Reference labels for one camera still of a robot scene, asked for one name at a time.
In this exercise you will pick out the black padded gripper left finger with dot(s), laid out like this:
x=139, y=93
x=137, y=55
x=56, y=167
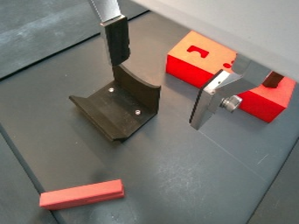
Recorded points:
x=114, y=29

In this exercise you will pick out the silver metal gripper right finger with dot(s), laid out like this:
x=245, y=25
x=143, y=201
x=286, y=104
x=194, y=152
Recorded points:
x=219, y=92

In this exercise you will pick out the red double-square bar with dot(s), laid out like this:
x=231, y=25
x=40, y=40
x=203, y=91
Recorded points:
x=82, y=195

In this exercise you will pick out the brown hexagonal peg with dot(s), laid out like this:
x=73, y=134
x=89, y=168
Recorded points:
x=273, y=80

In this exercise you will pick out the black curved holder stand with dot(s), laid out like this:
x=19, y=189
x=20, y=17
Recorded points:
x=122, y=106

